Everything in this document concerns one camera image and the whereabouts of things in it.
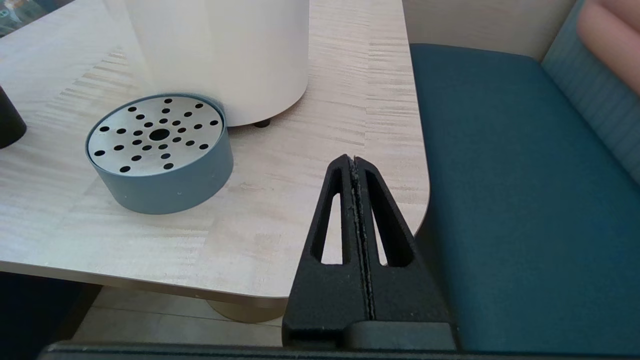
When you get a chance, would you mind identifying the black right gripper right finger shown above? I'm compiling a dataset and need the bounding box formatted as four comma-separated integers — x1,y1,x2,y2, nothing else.
345,156,457,350

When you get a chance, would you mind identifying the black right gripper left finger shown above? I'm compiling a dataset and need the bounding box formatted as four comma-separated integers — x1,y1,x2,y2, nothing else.
282,154,375,349

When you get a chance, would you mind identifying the black cup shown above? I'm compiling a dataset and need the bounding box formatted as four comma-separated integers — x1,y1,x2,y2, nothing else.
0,85,27,150

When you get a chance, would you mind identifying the teal upholstered bench sofa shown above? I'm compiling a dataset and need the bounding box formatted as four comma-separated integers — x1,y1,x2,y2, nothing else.
409,0,640,356

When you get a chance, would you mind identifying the grey-blue perforated drip tray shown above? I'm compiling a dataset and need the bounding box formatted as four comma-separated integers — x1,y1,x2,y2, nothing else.
85,93,234,216

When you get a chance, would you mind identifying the white dispenser with dark tea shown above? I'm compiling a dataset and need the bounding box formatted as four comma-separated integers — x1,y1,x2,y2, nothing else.
102,0,311,129

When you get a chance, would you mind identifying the beige table pedestal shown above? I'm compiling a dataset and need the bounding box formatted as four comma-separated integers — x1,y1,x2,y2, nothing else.
207,299,288,324

